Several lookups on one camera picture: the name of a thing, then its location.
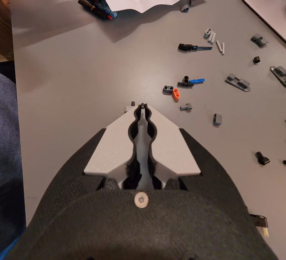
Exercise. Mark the grey lego pin connector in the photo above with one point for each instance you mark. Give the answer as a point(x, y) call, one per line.
point(187, 106)

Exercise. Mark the black lego bush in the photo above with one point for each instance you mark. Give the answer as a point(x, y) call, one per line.
point(256, 59)

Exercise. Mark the light grey lego connector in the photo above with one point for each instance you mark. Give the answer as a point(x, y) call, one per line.
point(207, 33)

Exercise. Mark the dark grey lego slope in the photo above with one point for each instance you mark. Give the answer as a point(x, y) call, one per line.
point(185, 8)

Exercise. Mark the long dark grey lego panel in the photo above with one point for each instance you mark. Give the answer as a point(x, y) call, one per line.
point(279, 73)

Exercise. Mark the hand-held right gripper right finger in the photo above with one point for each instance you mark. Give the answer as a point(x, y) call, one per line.
point(176, 152)

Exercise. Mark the dark grey lego tile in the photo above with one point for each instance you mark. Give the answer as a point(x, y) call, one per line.
point(192, 1)

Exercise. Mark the dark grey lego block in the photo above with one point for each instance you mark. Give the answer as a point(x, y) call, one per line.
point(217, 120)

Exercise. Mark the lego car chassis model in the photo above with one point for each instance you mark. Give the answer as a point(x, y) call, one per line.
point(100, 10)

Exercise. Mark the wooden cabinet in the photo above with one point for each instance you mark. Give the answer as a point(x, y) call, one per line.
point(4, 18)

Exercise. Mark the white lego connector black pin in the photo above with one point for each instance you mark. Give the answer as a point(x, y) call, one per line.
point(127, 108)

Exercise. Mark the blue pin black connector piece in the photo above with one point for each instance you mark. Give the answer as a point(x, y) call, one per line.
point(186, 82)

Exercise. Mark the dark grey two-hole liftarm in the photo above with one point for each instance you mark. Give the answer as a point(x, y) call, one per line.
point(167, 89)

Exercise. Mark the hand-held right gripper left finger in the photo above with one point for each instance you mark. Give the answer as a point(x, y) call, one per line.
point(111, 152)

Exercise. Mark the orange lego liftarm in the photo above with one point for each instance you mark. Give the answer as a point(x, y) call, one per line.
point(176, 94)

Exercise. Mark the white book stand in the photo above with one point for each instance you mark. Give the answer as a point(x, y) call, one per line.
point(268, 2)

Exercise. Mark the black lego axle with connector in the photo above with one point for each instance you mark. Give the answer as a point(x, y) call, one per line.
point(185, 47)

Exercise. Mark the black lego angled connector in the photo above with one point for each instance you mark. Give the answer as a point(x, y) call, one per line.
point(261, 158)

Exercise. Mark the dark grey curved lego piece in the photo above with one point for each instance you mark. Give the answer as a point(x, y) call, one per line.
point(259, 39)

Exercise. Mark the notched dark grey lego panel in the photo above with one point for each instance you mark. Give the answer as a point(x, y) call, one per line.
point(236, 83)

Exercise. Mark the light grey lego axle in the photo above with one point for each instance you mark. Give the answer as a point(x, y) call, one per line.
point(218, 46)
point(222, 49)
point(211, 36)

